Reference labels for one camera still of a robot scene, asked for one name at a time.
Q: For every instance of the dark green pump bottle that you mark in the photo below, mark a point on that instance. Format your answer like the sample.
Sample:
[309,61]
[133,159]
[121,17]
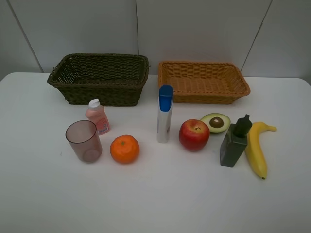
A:
[235,141]

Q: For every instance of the orange wicker basket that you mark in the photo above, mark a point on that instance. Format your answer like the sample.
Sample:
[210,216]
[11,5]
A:
[203,82]

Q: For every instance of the yellow banana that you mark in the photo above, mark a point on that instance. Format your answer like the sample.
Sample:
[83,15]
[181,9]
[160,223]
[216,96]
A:
[253,150]

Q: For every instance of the dark green wicker basket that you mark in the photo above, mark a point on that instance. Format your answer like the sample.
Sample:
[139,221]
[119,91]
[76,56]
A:
[115,79]

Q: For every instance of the translucent pink plastic cup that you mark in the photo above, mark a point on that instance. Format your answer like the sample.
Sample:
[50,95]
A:
[84,140]

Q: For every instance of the pink bottle white cap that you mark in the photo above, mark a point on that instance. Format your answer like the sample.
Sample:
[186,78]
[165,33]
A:
[96,114]

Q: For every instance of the white tube blue cap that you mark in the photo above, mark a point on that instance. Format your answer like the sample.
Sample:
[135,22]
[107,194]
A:
[165,105]

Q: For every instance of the halved avocado with pit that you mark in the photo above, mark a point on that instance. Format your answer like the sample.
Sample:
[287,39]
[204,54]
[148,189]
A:
[216,122]

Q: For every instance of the orange tangerine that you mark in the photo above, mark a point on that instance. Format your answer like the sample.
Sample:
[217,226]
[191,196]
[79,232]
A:
[124,149]

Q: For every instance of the red apple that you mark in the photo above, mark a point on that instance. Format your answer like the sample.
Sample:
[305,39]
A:
[194,135]

